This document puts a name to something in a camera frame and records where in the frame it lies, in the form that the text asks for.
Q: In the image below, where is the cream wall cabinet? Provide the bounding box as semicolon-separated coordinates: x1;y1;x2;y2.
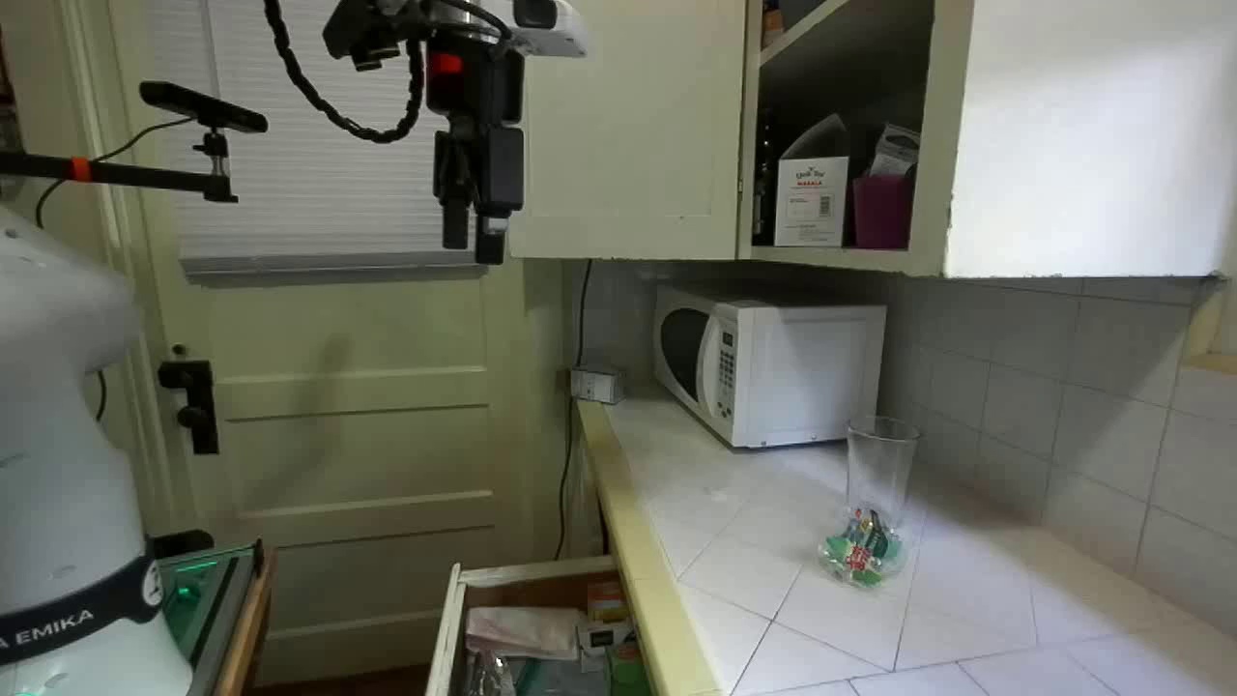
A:
506;0;979;278

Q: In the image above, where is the green candy bag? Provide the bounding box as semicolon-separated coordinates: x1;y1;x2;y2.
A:
816;504;905;591

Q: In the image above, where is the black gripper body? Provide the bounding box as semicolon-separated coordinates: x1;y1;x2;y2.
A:
425;33;530;220

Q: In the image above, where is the green lit control box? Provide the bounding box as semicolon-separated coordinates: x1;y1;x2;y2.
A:
147;525;280;696

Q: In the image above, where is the cream panel door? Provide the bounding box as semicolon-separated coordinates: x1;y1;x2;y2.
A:
129;248;583;688

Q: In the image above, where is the black door lock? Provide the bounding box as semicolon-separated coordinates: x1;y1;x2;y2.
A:
156;342;225;461

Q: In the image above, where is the white wooden drawer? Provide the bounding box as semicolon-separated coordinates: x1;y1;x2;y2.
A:
423;554;662;696

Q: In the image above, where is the white wall outlet box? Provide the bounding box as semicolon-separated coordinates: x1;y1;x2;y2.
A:
570;368;619;407

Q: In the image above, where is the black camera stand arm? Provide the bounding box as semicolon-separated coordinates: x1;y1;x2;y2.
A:
0;127;244;207

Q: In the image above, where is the white microwave oven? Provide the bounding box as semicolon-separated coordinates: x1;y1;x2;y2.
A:
651;287;888;452

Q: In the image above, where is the white window blind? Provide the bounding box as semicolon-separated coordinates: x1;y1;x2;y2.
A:
147;0;488;283

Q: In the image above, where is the purple container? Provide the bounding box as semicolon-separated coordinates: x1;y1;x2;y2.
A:
852;168;917;251

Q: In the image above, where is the white carton box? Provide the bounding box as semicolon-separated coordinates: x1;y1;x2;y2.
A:
774;149;855;251

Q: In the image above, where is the green packet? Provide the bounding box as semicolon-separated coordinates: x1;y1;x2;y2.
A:
602;647;659;696

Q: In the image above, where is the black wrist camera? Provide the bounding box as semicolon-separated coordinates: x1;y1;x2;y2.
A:
321;0;423;69

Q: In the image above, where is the white cabinet door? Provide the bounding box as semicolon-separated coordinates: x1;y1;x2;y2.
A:
945;0;1237;283

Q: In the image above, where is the black bar camera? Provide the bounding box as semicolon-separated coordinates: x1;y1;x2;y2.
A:
137;76;272;140

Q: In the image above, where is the black coiled cable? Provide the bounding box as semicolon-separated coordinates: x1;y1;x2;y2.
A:
262;0;430;145

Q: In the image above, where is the silver foil pouch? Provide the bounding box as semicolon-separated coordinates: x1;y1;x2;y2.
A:
868;121;924;183

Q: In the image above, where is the white crumpled paper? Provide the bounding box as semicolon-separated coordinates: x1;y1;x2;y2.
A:
464;603;593;665

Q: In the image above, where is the clear drinking glass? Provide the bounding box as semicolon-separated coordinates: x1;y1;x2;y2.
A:
842;422;921;532

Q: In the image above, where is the small white box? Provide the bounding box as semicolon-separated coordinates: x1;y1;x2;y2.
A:
578;620;637;658

